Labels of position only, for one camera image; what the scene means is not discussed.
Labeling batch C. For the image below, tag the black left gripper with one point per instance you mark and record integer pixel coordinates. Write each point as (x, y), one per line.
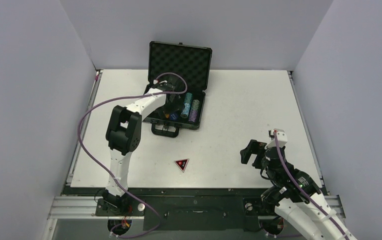
(177, 102)

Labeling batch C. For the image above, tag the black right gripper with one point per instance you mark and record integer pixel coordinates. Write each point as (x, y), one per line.
(256, 154)

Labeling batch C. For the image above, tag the blue round button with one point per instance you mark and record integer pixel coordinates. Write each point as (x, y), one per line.
(174, 117)

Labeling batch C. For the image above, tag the triangular all-in button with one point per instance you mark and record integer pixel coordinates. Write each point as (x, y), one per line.
(182, 164)

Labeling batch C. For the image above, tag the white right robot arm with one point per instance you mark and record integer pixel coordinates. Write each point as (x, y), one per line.
(294, 195)

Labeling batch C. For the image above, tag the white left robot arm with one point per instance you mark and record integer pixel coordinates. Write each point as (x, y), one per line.
(124, 135)

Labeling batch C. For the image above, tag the teal chip stack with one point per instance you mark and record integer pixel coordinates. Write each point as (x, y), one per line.
(188, 98)

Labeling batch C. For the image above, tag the light blue chip stack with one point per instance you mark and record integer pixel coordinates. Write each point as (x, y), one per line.
(185, 111)

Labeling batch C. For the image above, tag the green-grey chip stack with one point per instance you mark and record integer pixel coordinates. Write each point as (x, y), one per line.
(195, 105)

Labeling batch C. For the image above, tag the purple chip stack right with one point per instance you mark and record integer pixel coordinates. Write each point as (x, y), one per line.
(193, 115)

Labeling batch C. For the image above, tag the black poker case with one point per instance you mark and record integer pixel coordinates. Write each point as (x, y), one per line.
(191, 64)

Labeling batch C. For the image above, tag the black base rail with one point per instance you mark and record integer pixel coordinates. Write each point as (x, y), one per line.
(191, 209)

